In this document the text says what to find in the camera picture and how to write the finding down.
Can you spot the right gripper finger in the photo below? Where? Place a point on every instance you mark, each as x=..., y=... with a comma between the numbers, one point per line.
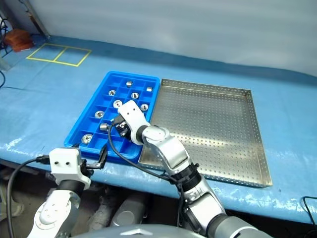
x=119, y=124
x=123, y=134

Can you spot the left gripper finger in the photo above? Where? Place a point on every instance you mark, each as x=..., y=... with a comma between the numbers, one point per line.
x=103, y=153
x=88, y=173

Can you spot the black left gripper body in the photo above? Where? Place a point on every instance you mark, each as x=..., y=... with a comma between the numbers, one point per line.
x=84, y=167

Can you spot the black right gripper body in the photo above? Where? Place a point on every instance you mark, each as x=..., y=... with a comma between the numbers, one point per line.
x=127, y=135

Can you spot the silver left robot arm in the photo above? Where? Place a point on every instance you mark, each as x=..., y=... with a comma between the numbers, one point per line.
x=54, y=210

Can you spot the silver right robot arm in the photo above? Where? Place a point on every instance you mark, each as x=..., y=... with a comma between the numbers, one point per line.
x=171, y=153

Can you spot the blue compartment tray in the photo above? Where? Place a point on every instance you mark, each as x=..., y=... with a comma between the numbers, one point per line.
x=123, y=148

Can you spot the grey rounded cylinder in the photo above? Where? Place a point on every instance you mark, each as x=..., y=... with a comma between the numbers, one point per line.
x=128, y=210

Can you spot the grey robot torso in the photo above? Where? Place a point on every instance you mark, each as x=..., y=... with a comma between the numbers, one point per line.
x=138, y=231

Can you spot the perforated metal tray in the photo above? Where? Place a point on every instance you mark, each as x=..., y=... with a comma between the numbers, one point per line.
x=210, y=124

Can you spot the orange-brown block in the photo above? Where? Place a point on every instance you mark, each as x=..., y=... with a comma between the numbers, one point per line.
x=18, y=39

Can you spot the metal stand leg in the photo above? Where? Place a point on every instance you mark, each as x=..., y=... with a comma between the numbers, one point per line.
x=37, y=19

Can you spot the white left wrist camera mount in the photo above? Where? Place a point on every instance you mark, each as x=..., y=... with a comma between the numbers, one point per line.
x=65, y=163

